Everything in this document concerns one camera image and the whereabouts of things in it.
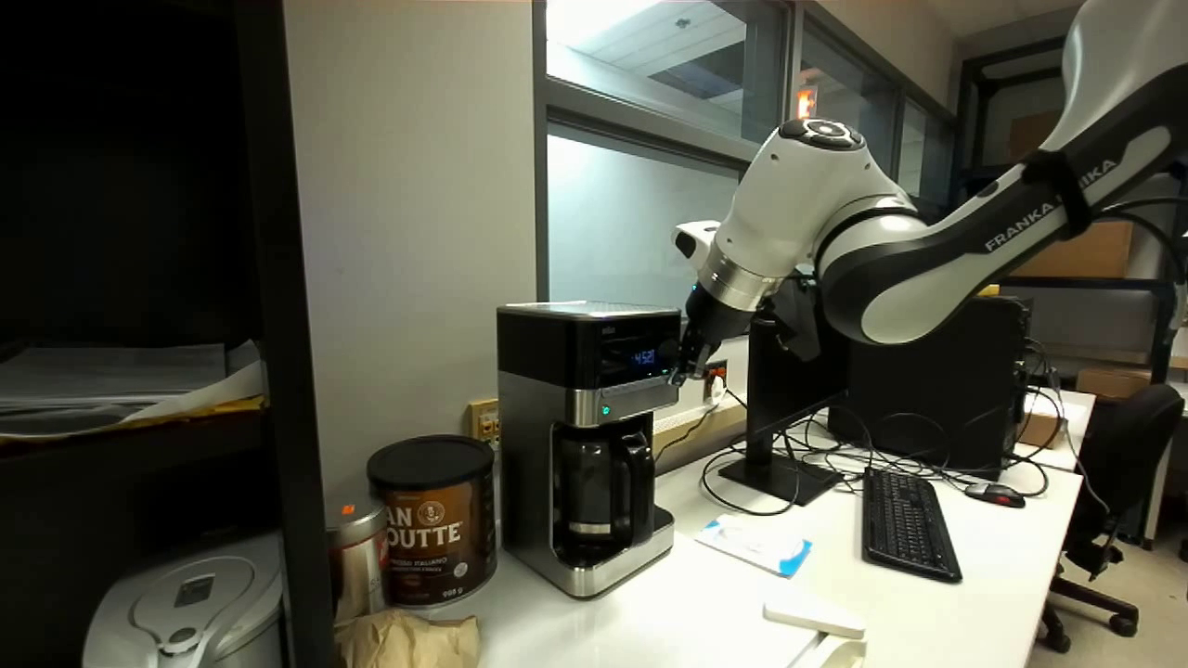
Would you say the black shelf unit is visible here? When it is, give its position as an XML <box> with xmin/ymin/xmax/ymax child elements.
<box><xmin>0</xmin><ymin>0</ymin><xmax>337</xmax><ymax>668</ymax></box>

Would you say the blue and white card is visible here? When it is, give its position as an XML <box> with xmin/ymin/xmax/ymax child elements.
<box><xmin>691</xmin><ymin>511</ymin><xmax>816</xmax><ymax>584</ymax></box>

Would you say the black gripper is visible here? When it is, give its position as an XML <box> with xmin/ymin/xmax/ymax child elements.
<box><xmin>666</xmin><ymin>286</ymin><xmax>755</xmax><ymax>381</ymax></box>

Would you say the flat white box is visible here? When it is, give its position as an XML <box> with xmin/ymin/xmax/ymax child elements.
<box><xmin>759</xmin><ymin>589</ymin><xmax>868</xmax><ymax>644</ymax></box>

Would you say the small jar with metal lid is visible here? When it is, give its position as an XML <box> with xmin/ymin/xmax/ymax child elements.
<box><xmin>326</xmin><ymin>499</ymin><xmax>390</xmax><ymax>624</ymax></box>

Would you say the stack of papers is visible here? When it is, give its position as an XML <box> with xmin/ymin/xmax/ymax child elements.
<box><xmin>0</xmin><ymin>337</ymin><xmax>273</xmax><ymax>447</ymax></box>

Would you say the beige cable raceway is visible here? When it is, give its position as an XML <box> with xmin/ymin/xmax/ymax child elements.
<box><xmin>651</xmin><ymin>358</ymin><xmax>755</xmax><ymax>476</ymax></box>

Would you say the white rice cooker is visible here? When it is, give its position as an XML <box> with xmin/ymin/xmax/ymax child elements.
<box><xmin>78</xmin><ymin>530</ymin><xmax>291</xmax><ymax>668</ymax></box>

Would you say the black computer keyboard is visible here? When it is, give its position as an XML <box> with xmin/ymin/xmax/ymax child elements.
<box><xmin>863</xmin><ymin>463</ymin><xmax>967</xmax><ymax>587</ymax></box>

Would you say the thin black desk cable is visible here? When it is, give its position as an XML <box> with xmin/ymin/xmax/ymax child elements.
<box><xmin>698</xmin><ymin>420</ymin><xmax>868</xmax><ymax>521</ymax></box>

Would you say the black computer monitor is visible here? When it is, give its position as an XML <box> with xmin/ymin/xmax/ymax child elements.
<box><xmin>823</xmin><ymin>292</ymin><xmax>1031</xmax><ymax>483</ymax></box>

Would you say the brown cardboard box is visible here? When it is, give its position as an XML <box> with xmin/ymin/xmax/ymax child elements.
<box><xmin>1007</xmin><ymin>219</ymin><xmax>1144</xmax><ymax>284</ymax></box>

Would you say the black silver coffeemaker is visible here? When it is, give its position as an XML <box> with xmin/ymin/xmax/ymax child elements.
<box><xmin>493</xmin><ymin>296</ymin><xmax>686</xmax><ymax>604</ymax></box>

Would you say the black monitor stand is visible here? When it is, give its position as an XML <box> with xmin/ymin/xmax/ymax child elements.
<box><xmin>717</xmin><ymin>307</ymin><xmax>847</xmax><ymax>510</ymax></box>

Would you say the beige wall outlet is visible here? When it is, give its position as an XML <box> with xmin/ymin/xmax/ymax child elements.
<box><xmin>460</xmin><ymin>393</ymin><xmax>504</xmax><ymax>447</ymax></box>

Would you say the grey framed window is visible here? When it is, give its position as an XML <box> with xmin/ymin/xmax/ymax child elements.
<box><xmin>533</xmin><ymin>0</ymin><xmax>967</xmax><ymax>311</ymax></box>

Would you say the black computer mouse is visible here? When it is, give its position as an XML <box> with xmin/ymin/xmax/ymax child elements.
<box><xmin>974</xmin><ymin>483</ymin><xmax>1029</xmax><ymax>511</ymax></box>

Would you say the brown paper bag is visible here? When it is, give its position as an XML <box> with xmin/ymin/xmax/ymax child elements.
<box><xmin>332</xmin><ymin>604</ymin><xmax>488</xmax><ymax>668</ymax></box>

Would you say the black office chair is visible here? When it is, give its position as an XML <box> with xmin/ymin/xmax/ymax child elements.
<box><xmin>1036</xmin><ymin>381</ymin><xmax>1188</xmax><ymax>659</ymax></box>

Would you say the brown coffee can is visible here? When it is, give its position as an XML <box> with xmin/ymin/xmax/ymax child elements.
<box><xmin>366</xmin><ymin>433</ymin><xmax>500</xmax><ymax>609</ymax></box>

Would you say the glass coffee carafe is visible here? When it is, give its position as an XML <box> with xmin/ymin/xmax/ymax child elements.
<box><xmin>552</xmin><ymin>425</ymin><xmax>660</xmax><ymax>565</ymax></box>

